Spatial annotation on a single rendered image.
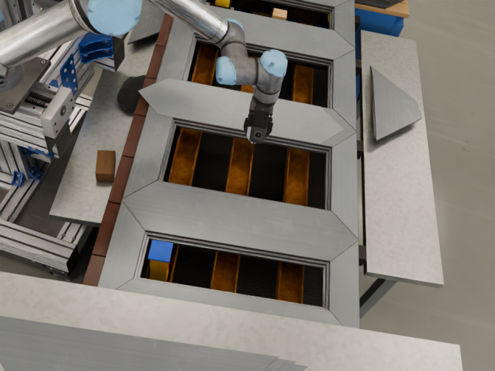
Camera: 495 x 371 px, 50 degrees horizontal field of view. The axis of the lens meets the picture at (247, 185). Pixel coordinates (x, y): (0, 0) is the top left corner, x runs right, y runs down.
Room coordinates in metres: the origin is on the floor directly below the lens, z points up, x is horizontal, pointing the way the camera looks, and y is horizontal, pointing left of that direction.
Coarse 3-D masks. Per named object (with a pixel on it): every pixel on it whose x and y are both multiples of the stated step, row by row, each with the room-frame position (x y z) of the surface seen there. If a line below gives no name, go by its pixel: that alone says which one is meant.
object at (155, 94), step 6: (156, 84) 1.28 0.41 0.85; (162, 84) 1.28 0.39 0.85; (150, 90) 1.24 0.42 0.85; (156, 90) 1.25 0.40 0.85; (162, 90) 1.26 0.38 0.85; (150, 96) 1.21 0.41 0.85; (156, 96) 1.22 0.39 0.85; (162, 96) 1.23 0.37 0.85; (150, 102) 1.19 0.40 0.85; (156, 102) 1.19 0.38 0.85; (156, 108) 1.17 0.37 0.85
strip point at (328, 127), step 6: (324, 114) 1.36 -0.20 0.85; (324, 120) 1.33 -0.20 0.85; (330, 120) 1.34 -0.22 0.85; (324, 126) 1.30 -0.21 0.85; (330, 126) 1.31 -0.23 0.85; (336, 126) 1.32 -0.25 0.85; (324, 132) 1.27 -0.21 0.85; (330, 132) 1.28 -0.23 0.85; (336, 132) 1.29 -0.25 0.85; (324, 138) 1.25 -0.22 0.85
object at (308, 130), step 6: (300, 102) 1.38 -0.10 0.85; (300, 108) 1.35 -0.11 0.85; (306, 108) 1.36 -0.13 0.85; (312, 108) 1.37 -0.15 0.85; (318, 108) 1.38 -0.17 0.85; (300, 114) 1.33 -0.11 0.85; (306, 114) 1.34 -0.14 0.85; (312, 114) 1.34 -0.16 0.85; (318, 114) 1.35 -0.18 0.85; (300, 120) 1.30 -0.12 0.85; (306, 120) 1.31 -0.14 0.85; (312, 120) 1.32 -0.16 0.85; (318, 120) 1.32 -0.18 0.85; (300, 126) 1.27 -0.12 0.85; (306, 126) 1.28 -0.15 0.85; (312, 126) 1.29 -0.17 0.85; (318, 126) 1.30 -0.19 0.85; (300, 132) 1.24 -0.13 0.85; (306, 132) 1.25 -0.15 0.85; (312, 132) 1.26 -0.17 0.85; (318, 132) 1.27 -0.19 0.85; (300, 138) 1.22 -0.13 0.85; (306, 138) 1.22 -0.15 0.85; (312, 138) 1.23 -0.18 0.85; (318, 138) 1.24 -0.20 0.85
